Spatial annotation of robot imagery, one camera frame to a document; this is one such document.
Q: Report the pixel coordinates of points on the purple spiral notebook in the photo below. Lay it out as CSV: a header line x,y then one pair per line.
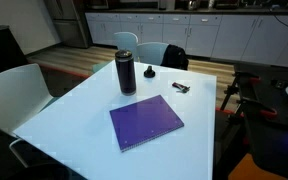
x,y
145,121

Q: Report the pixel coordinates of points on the white chair holding bag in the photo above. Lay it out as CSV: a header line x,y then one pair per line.
x,y
150,53

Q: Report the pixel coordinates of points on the black metal flask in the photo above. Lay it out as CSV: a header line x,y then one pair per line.
x,y
125,73

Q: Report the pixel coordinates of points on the black side cabinet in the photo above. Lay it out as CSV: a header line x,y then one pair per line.
x,y
2,48

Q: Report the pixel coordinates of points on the stainless steel refrigerator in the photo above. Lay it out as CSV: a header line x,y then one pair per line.
x,y
69,23

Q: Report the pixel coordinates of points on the black flask lid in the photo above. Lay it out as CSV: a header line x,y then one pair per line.
x,y
149,72

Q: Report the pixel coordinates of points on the silver kettle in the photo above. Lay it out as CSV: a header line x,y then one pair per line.
x,y
193,4

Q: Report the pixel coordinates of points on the white chair with teal seat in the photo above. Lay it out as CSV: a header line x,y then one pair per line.
x,y
125,40

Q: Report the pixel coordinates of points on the black backpack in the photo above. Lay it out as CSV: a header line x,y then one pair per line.
x,y
175,56

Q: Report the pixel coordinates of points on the white kitchen cabinet row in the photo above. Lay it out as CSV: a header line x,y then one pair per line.
x,y
217,35

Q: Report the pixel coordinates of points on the large white plastic chair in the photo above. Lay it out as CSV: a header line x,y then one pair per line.
x,y
14,95

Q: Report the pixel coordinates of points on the black metal stand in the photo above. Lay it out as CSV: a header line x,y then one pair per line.
x,y
267,133

